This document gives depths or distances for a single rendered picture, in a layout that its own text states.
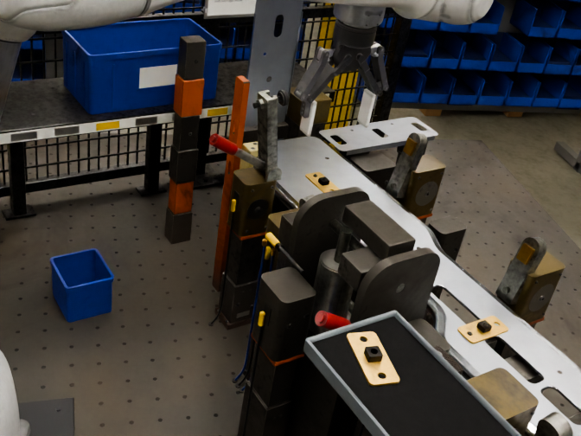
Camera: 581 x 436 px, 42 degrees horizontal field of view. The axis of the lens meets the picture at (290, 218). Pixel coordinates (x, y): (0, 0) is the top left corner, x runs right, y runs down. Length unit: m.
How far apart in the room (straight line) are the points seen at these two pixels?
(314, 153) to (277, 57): 0.22
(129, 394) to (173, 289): 0.32
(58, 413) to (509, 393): 0.76
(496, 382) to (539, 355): 0.22
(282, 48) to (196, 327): 0.62
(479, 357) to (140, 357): 0.66
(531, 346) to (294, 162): 0.62
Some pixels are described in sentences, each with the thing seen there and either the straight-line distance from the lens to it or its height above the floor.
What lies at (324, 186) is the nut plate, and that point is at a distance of 1.51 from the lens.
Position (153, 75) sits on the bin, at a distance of 1.64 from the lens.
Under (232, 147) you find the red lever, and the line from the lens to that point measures 1.34.
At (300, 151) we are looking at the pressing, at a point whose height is 1.00.
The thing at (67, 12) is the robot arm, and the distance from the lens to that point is 0.96.
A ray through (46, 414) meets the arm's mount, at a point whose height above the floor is 0.72.
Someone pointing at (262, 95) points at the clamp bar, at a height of 1.21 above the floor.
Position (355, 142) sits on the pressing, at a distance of 1.71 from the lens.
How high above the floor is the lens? 1.76
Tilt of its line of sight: 33 degrees down
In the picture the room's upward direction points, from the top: 10 degrees clockwise
